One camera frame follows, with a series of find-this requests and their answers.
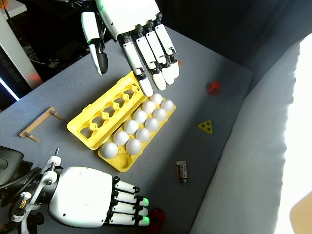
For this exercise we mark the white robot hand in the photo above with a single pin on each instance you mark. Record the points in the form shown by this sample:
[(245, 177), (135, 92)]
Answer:
[(126, 17), (80, 195)]

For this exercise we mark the yellow egg carton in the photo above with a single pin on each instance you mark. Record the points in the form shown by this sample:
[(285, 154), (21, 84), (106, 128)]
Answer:
[(122, 162)]

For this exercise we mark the white toy egg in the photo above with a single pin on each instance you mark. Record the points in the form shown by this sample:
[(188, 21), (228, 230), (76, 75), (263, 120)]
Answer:
[(151, 124), (148, 107), (156, 98), (159, 114), (167, 105), (143, 135), (131, 126), (140, 116), (121, 138), (133, 146), (110, 150)]

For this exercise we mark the red toy car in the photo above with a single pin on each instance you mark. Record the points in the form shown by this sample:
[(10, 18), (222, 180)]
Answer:
[(157, 215)]

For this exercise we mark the white desk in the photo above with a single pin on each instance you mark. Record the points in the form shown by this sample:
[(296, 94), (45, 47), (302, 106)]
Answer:
[(14, 48)]

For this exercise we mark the dark curtain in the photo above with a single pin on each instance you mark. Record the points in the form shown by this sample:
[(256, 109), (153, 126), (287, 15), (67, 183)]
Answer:
[(243, 24)]

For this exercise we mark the grey table cloth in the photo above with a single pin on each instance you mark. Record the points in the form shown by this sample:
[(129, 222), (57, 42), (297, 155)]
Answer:
[(195, 156)]

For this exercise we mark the white glowing light bar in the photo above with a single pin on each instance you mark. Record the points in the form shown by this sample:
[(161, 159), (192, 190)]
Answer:
[(9, 90)]

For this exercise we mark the yellow three-hole triangle block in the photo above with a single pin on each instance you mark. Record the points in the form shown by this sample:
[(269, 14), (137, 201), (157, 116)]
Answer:
[(206, 127)]

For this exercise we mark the white padded cushion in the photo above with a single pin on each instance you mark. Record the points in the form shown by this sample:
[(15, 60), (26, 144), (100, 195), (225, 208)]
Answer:
[(256, 146)]

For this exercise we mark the beige wooden board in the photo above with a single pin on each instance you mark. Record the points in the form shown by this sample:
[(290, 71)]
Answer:
[(303, 214)]

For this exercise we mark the wooden frame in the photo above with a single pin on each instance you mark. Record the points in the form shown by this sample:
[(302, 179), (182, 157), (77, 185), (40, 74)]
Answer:
[(36, 123)]

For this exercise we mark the red cube frame block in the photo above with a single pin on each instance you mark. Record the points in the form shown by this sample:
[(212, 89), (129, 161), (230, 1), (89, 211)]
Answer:
[(210, 89)]

